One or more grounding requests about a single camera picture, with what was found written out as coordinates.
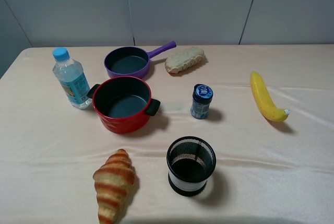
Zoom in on long bread loaf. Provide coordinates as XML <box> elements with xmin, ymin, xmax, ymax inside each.
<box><xmin>165</xmin><ymin>47</ymin><xmax>206</xmax><ymax>74</ymax></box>

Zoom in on red pot black handles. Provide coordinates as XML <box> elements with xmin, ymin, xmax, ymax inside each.
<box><xmin>87</xmin><ymin>76</ymin><xmax>161</xmax><ymax>134</ymax></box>

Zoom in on clear plastic water bottle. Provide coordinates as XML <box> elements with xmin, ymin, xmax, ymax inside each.
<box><xmin>52</xmin><ymin>48</ymin><xmax>91</xmax><ymax>110</ymax></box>

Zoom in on small blue lidded jar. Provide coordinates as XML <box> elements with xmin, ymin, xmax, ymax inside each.
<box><xmin>190</xmin><ymin>84</ymin><xmax>213</xmax><ymax>120</ymax></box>

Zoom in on striped croissant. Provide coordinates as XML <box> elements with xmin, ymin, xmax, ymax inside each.
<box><xmin>92</xmin><ymin>149</ymin><xmax>136</xmax><ymax>223</ymax></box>

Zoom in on purple frying pan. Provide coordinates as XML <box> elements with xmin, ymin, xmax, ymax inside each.
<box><xmin>104</xmin><ymin>41</ymin><xmax>176</xmax><ymax>78</ymax></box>

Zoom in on yellow banana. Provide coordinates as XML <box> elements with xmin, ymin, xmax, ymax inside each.
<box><xmin>250</xmin><ymin>72</ymin><xmax>290</xmax><ymax>122</ymax></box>

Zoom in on black mesh pen cup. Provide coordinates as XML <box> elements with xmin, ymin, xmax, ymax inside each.
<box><xmin>166</xmin><ymin>136</ymin><xmax>217</xmax><ymax>197</ymax></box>

